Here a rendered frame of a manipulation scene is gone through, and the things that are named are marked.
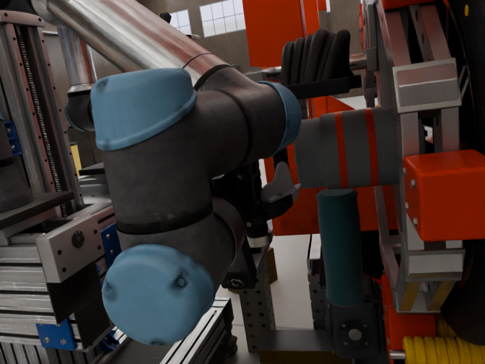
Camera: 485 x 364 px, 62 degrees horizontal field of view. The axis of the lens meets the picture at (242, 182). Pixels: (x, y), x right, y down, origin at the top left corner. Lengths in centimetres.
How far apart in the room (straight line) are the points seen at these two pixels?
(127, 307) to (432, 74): 39
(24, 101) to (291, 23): 72
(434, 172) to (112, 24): 36
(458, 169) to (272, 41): 86
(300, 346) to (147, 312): 119
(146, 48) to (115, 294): 25
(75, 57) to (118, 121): 115
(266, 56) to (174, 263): 97
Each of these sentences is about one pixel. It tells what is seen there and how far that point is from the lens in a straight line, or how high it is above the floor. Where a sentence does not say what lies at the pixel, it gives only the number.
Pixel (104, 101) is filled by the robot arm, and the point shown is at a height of 99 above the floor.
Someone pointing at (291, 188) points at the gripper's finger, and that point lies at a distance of 55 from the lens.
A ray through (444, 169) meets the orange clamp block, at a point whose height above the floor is 88.
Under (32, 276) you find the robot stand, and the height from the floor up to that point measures 70.
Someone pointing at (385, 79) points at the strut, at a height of 97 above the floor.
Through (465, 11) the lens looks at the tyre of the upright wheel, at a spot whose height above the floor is 103.
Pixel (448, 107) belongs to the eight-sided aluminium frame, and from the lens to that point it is 49.
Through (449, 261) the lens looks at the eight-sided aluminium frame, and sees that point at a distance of 54.
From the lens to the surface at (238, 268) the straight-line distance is 50.
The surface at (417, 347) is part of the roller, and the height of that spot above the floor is 53.
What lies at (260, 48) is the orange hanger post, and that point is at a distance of 120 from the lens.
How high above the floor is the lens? 98
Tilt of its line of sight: 13 degrees down
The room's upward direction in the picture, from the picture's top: 9 degrees counter-clockwise
